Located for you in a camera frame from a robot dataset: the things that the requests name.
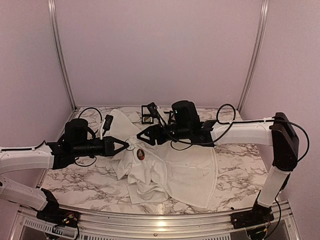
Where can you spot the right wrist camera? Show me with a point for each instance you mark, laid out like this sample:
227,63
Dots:
153,109

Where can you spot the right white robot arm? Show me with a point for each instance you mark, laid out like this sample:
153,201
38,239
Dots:
276,132

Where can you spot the left aluminium corner post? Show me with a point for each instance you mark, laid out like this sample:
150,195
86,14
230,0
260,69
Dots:
59,51

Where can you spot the right aluminium corner post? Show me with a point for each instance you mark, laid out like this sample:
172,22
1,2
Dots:
258,42

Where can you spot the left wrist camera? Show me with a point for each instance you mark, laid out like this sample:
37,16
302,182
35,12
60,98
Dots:
104,126

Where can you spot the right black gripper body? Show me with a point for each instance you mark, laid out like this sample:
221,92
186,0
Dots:
182,132

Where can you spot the green round brooch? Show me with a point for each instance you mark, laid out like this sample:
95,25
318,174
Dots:
147,118

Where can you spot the black display frame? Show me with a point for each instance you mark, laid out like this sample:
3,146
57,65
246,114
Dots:
143,113
171,117

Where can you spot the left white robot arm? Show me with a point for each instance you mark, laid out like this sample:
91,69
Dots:
20,159

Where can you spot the black display frame right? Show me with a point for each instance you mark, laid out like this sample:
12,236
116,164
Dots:
171,117

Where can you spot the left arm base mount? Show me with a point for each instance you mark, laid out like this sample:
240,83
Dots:
57,215

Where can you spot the aluminium corner post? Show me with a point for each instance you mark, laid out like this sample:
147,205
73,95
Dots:
59,51
258,42

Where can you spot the red round brooch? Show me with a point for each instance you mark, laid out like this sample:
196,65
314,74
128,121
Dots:
140,154

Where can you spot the blue round brooch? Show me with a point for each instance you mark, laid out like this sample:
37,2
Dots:
131,144

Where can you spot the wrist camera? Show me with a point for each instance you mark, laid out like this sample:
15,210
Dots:
104,126
153,109

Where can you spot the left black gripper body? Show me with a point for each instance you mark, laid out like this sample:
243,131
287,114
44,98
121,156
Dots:
107,146

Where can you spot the black display frame left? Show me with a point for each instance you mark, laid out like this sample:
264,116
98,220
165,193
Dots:
143,113

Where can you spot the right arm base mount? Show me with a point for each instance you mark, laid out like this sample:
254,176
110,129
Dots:
256,216

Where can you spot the aluminium front rail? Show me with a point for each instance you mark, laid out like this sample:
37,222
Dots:
103,225

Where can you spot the white button shirt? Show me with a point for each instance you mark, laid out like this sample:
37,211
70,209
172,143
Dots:
188,176

